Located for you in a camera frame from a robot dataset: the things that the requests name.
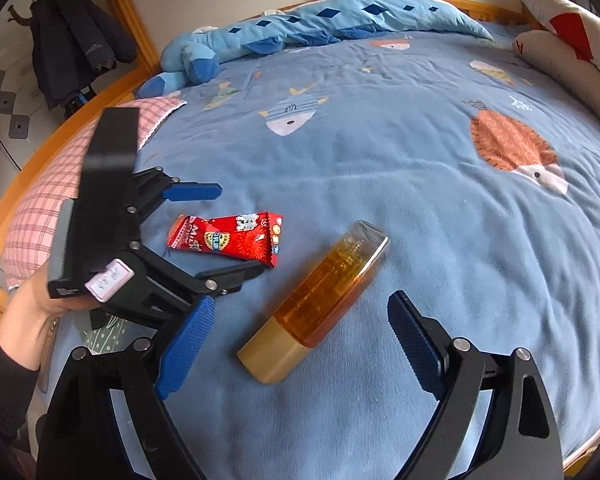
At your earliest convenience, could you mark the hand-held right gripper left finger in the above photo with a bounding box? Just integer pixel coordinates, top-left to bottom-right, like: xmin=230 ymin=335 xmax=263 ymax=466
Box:
xmin=35 ymin=295 xmax=218 ymax=480

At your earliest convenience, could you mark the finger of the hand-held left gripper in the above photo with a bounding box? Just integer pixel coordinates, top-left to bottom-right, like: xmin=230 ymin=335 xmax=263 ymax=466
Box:
xmin=126 ymin=166 xmax=224 ymax=222
xmin=105 ymin=242 xmax=266 ymax=331

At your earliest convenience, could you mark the person's left hand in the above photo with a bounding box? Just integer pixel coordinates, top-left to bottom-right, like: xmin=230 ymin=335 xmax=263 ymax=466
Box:
xmin=0 ymin=262 xmax=94 ymax=372

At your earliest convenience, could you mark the amber bottle with gold base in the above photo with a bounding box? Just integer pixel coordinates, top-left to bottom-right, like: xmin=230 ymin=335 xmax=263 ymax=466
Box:
xmin=237 ymin=219 xmax=391 ymax=386

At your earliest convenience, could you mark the blue plush toy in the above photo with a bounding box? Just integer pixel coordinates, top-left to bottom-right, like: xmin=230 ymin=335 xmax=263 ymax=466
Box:
xmin=137 ymin=0 xmax=496 ymax=100

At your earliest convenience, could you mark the person's left forearm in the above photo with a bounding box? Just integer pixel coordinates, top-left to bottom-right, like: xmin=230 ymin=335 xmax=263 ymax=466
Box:
xmin=0 ymin=321 xmax=47 ymax=480

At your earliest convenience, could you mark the dark hanging jacket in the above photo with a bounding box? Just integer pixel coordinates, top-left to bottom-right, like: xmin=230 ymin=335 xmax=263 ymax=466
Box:
xmin=29 ymin=0 xmax=139 ymax=111

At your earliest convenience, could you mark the red snack packet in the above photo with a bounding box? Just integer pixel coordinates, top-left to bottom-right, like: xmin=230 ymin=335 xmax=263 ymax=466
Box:
xmin=167 ymin=211 xmax=285 ymax=267

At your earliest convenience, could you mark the brown animal shaped wall hook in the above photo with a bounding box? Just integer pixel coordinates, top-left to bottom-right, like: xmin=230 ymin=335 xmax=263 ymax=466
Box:
xmin=7 ymin=4 xmax=34 ymax=26

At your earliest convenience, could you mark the blue fish print quilt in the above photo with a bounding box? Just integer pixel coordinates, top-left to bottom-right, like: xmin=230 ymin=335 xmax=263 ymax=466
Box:
xmin=44 ymin=29 xmax=600 ymax=467

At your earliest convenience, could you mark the pink plaid pillow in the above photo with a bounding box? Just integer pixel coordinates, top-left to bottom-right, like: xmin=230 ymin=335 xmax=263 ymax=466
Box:
xmin=2 ymin=95 xmax=189 ymax=291

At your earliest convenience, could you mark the wooden bed frame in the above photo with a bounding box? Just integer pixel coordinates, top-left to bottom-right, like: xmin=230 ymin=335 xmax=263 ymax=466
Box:
xmin=0 ymin=0 xmax=600 ymax=479

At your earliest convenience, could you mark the beige printed pillow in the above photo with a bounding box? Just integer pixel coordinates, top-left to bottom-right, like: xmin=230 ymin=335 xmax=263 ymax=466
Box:
xmin=513 ymin=29 xmax=600 ymax=137

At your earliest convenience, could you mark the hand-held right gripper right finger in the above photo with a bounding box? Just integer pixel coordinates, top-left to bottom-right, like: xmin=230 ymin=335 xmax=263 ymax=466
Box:
xmin=387 ymin=290 xmax=566 ymax=480

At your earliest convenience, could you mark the white red printed pillow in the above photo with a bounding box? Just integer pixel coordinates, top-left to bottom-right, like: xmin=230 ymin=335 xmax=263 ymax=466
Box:
xmin=520 ymin=0 xmax=600 ymax=128

